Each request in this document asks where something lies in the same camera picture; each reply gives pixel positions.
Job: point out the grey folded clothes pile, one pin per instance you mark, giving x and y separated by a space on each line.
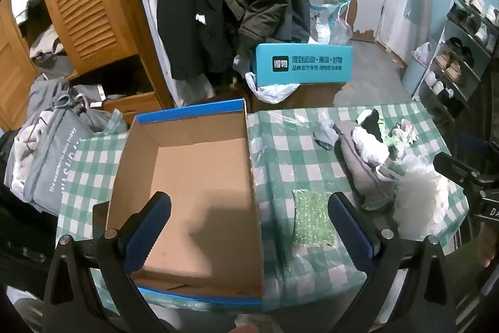
50 48

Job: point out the patterned crumpled cloth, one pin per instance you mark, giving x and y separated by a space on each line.
405 128

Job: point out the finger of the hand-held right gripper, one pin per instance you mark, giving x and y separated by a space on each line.
454 167
471 145

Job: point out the group of assorted shoes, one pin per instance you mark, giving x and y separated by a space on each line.
448 65

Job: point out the wooden wardrobe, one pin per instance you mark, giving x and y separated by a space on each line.
15 64

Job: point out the person's right hand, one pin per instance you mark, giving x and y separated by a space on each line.
489 249

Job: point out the grey shoe rack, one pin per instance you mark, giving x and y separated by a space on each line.
448 28

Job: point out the grey printed tote bag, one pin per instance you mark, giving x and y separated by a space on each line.
50 161

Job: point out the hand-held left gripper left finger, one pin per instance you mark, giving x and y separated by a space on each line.
146 239

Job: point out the bright green cloth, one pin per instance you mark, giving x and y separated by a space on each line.
391 140

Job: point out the light blue sock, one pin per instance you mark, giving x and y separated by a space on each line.
325 134

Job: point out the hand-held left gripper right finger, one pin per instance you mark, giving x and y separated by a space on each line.
351 231

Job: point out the white crumpled cloth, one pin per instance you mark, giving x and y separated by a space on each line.
368 145

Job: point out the grey cloth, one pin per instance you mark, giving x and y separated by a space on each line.
360 171

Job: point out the white mesh bath pouf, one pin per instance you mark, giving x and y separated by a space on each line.
421 196

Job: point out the dark cloth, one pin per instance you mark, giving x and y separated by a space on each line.
23 220

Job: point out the green white checked tablecloth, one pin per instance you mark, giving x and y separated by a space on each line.
296 161

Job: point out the teal printed box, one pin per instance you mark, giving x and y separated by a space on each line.
304 64

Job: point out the white red plastic bag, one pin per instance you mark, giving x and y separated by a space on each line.
423 54

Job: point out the blue-edged cardboard box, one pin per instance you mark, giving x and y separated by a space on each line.
202 181

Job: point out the clear plastic bag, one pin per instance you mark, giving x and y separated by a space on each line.
342 28

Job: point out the black sock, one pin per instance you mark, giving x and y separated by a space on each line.
372 122

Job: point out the black hanging jacket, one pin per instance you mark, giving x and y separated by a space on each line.
183 5

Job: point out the grey hoodie heap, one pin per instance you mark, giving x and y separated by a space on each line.
89 95

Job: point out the brown carton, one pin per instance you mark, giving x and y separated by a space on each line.
319 97

